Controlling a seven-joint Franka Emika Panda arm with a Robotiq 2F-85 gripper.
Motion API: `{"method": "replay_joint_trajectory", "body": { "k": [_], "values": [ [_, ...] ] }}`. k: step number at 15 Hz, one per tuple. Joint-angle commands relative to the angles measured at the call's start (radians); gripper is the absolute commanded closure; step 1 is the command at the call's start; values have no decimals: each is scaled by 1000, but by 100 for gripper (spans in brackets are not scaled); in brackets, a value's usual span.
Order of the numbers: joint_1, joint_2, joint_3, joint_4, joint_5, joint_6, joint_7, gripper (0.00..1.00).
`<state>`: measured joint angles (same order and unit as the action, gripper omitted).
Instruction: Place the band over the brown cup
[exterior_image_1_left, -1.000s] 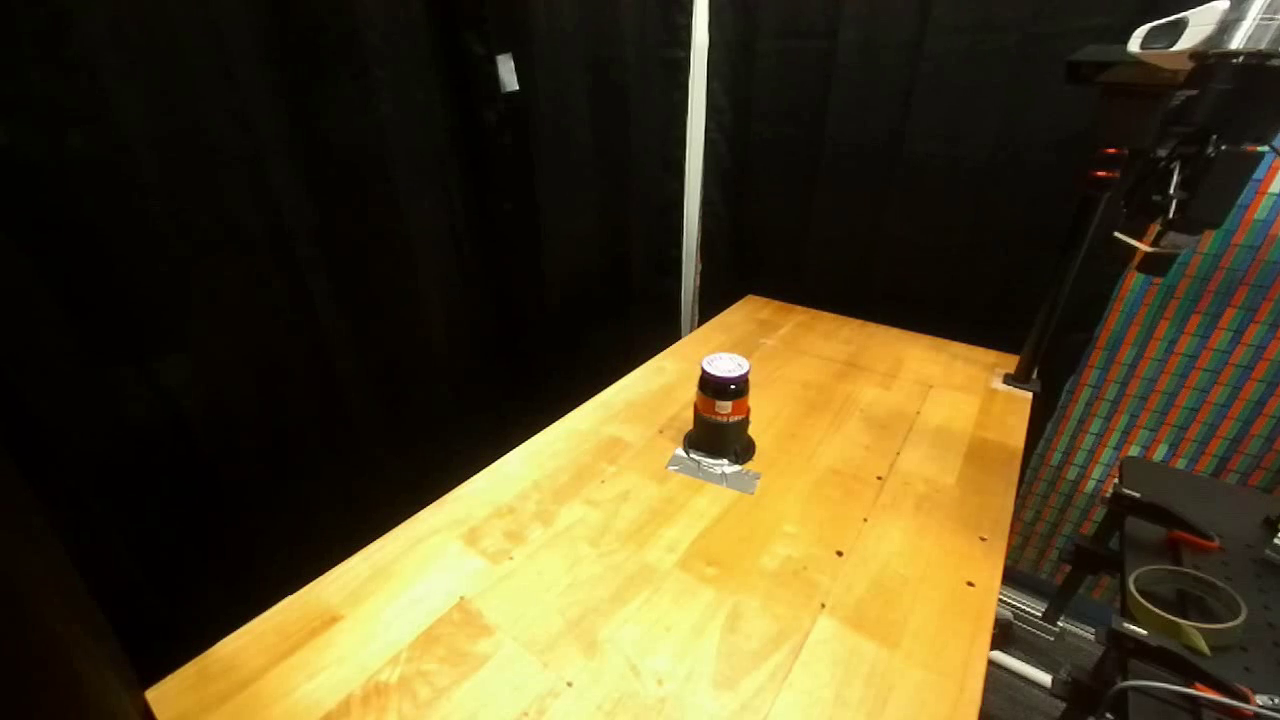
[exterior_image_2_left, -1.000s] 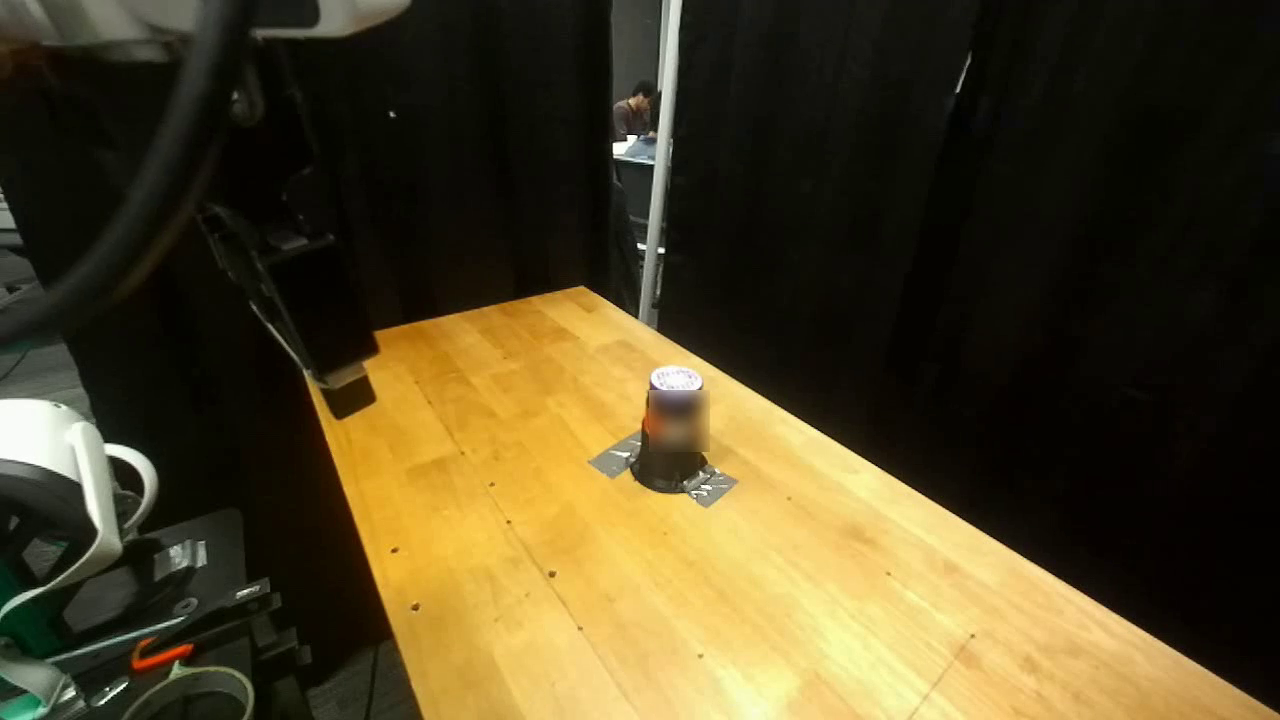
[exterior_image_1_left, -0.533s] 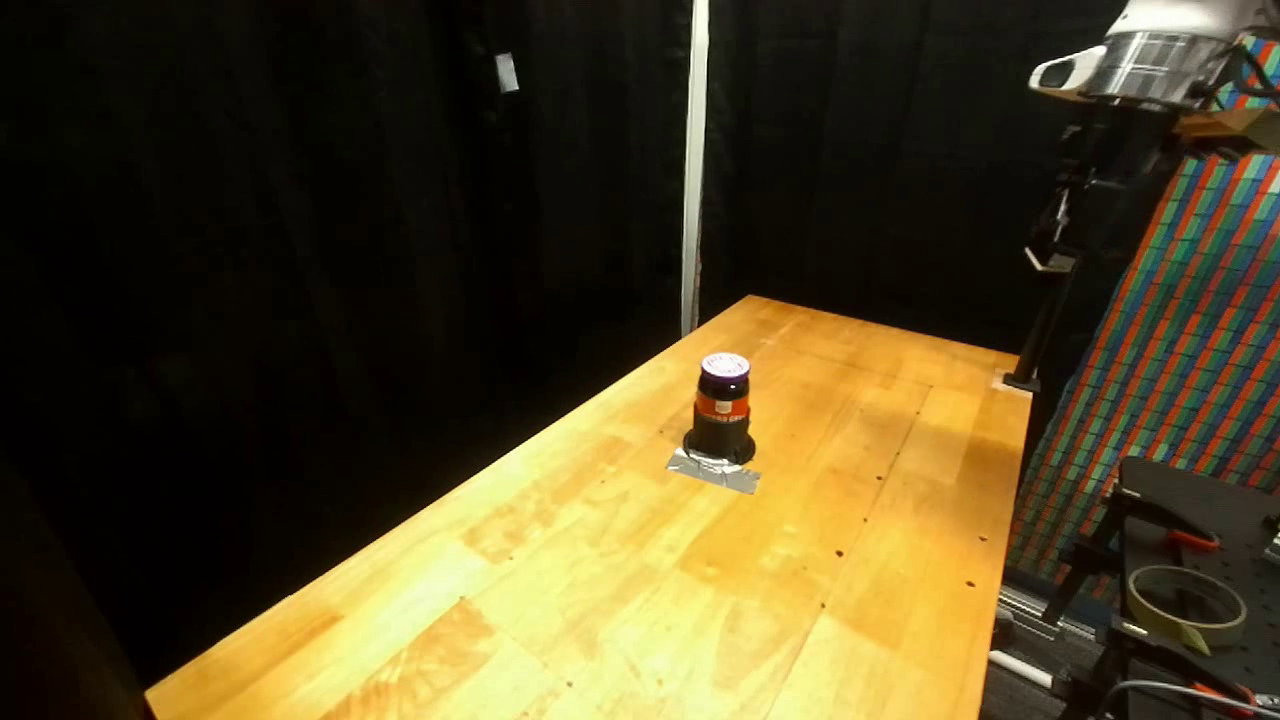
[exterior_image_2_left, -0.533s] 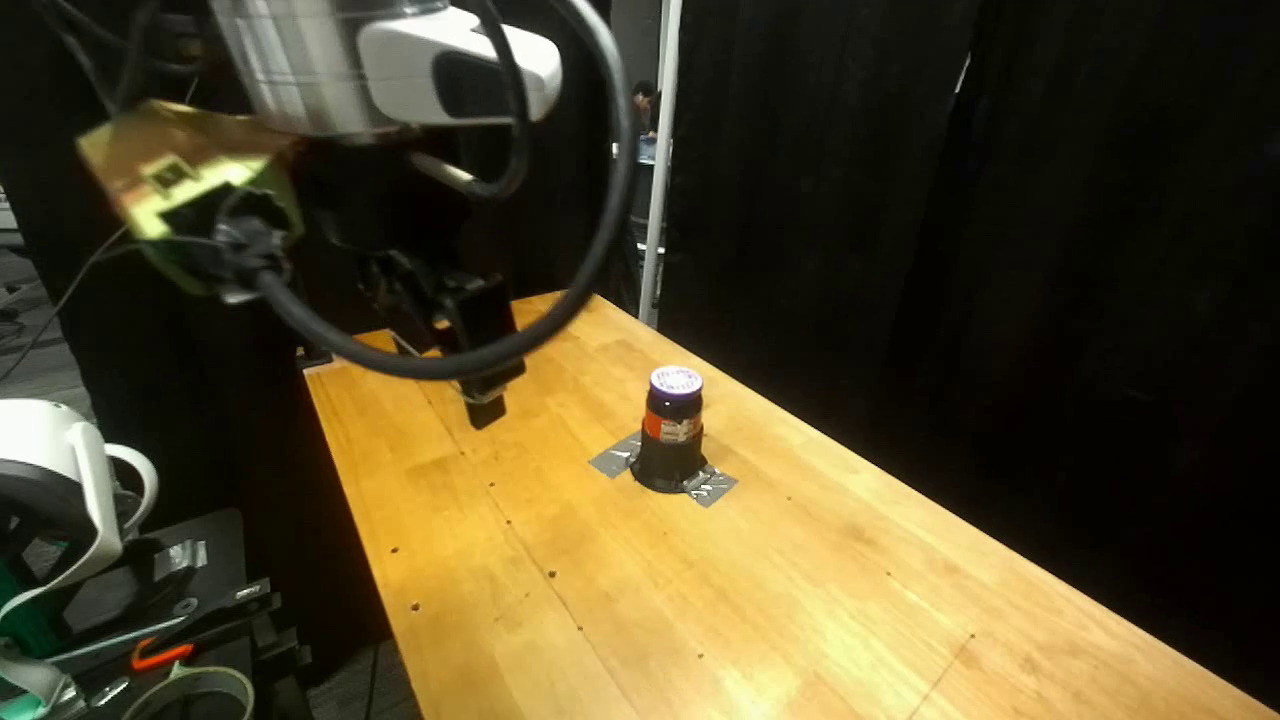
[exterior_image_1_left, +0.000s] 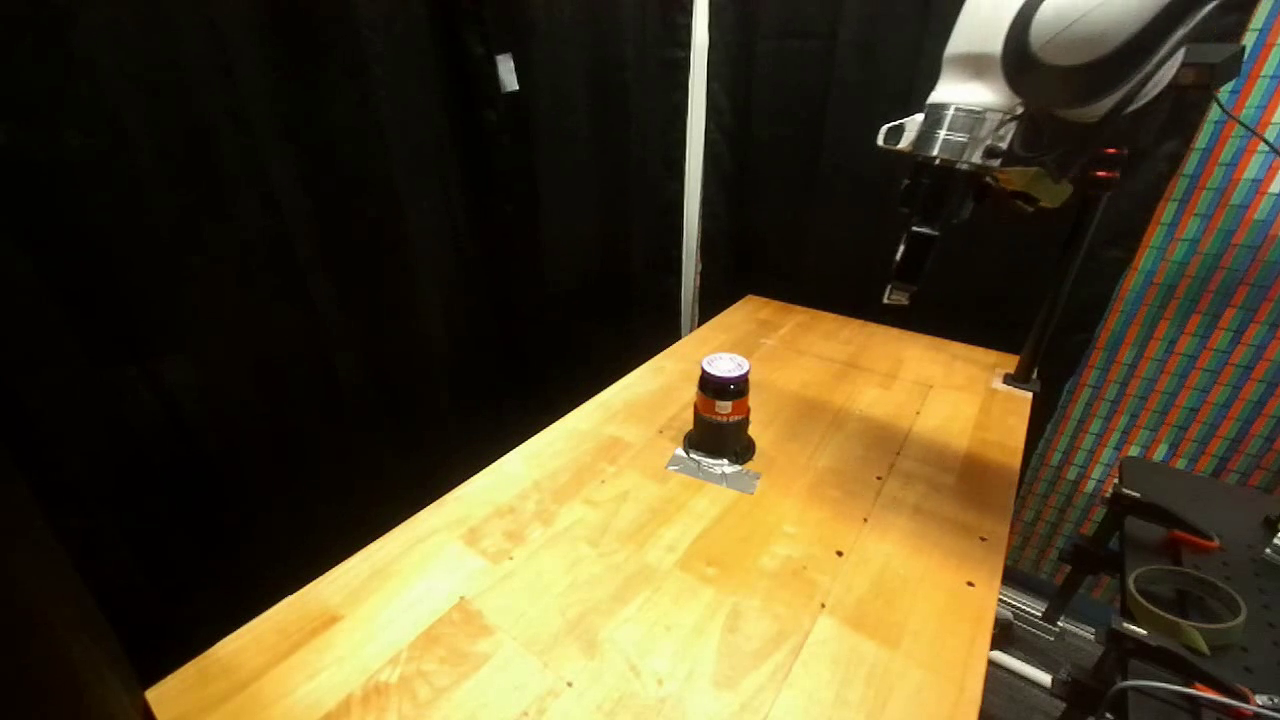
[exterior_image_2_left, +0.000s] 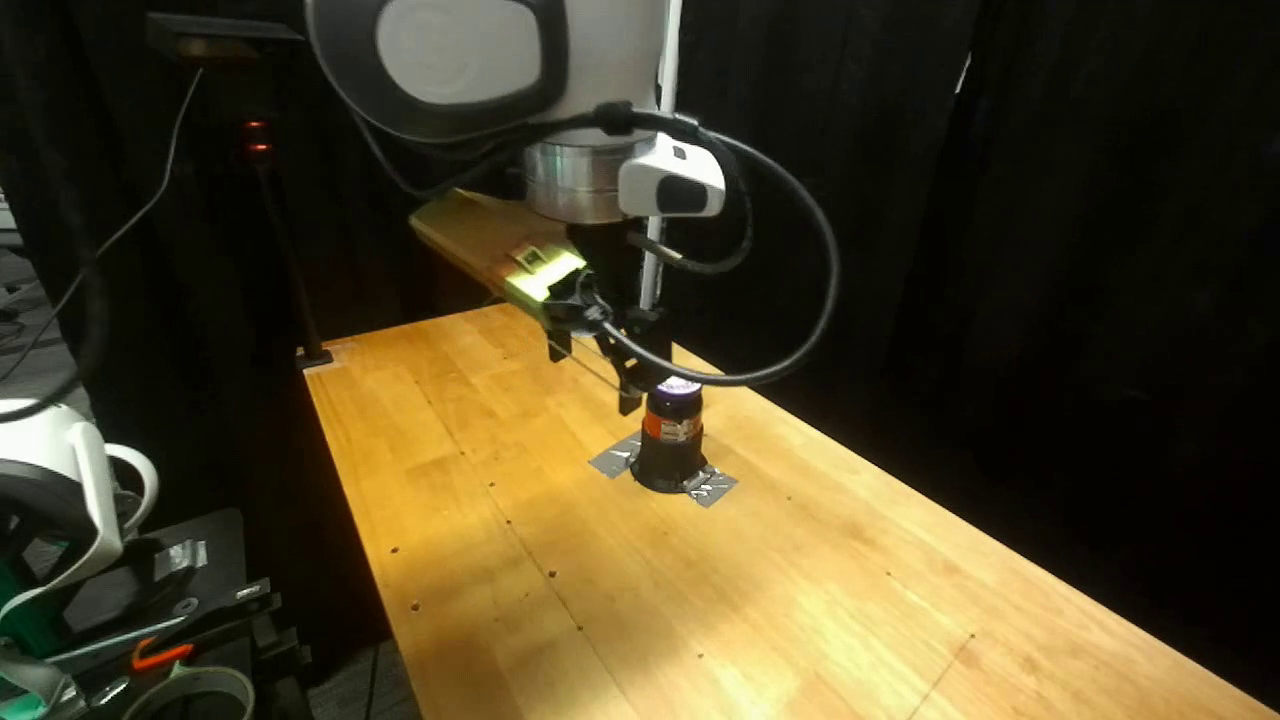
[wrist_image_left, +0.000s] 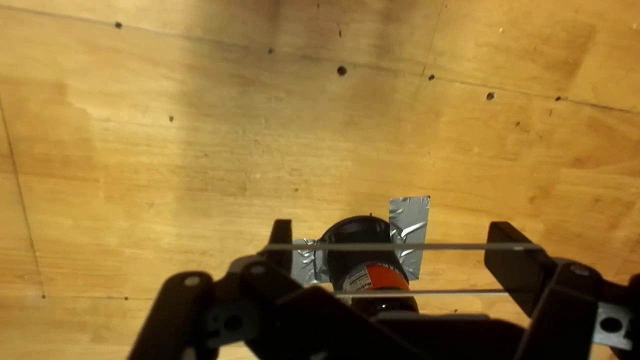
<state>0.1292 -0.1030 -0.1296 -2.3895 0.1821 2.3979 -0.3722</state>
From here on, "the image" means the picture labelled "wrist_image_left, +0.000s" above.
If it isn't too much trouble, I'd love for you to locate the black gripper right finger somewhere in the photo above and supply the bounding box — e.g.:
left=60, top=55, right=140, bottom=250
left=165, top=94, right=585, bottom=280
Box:
left=482, top=220, right=640, bottom=360

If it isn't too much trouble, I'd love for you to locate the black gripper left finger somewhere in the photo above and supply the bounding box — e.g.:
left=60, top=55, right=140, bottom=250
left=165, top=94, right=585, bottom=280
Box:
left=126, top=218, right=428, bottom=360

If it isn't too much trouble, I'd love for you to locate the thin grey rubber band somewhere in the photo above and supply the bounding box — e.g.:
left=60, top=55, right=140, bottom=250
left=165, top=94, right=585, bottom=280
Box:
left=261, top=242, right=544, bottom=297

